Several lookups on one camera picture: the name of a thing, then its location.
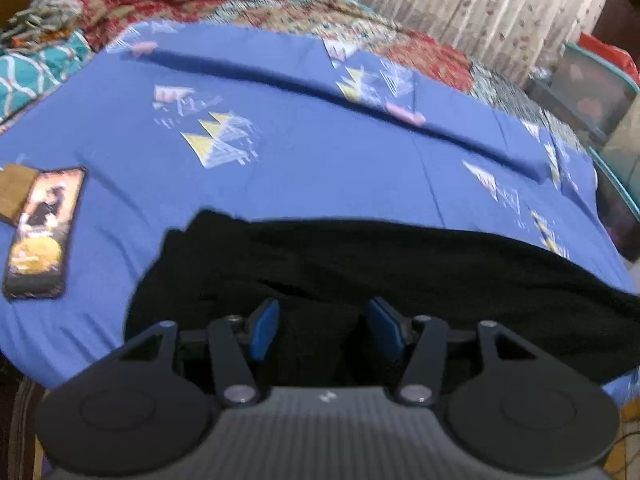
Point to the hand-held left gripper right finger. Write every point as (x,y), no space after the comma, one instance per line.
(385,330)

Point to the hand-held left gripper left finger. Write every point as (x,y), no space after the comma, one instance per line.
(265,330)

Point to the black pants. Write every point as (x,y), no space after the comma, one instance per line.
(325,260)

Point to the blue printed bedsheet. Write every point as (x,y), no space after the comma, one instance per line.
(310,150)

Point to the smartphone with printed case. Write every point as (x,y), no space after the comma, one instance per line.
(42,240)

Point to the teal-rimmed clear storage bin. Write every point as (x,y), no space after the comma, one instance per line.
(595,105)

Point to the beige leaf-print curtain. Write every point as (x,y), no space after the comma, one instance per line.
(450,5)

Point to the teal patterned pillow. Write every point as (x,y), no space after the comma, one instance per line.
(35,70)

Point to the crumpled floral cloth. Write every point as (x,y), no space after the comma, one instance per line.
(42,17)

